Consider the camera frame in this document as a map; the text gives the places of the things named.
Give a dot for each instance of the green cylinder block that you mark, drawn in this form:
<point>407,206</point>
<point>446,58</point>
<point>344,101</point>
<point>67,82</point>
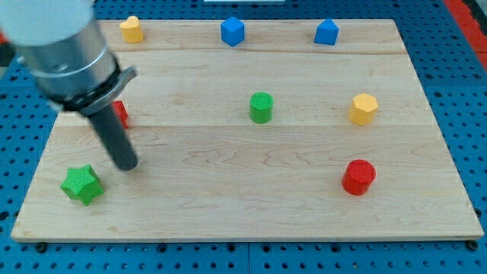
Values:
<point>261,106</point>

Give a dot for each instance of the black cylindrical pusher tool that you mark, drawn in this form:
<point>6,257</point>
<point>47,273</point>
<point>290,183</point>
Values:
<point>114,138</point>

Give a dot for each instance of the blue pentagon block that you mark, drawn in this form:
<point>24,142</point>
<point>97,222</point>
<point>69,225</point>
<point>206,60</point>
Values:
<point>327,32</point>

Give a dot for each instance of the red block behind tool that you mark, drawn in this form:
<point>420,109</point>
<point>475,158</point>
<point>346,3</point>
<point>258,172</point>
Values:
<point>121,112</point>

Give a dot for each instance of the wooden board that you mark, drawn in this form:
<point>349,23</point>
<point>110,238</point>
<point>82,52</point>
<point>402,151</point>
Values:
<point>207,173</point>

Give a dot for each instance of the yellow heart block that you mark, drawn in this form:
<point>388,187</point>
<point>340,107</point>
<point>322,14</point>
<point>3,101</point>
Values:
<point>131,30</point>

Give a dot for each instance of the green star block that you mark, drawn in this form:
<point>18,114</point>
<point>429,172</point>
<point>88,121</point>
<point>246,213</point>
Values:
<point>82,183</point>

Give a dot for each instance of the red cylinder block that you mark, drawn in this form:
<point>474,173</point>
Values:
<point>358,177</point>

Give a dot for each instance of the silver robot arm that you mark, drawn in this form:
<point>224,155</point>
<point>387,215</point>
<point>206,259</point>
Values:
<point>62,46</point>

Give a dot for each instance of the yellow hexagon block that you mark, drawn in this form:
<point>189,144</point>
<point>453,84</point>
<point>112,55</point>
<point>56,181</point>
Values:
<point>362,109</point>

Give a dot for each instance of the blue cube block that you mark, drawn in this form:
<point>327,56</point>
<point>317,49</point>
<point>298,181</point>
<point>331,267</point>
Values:
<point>232,31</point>

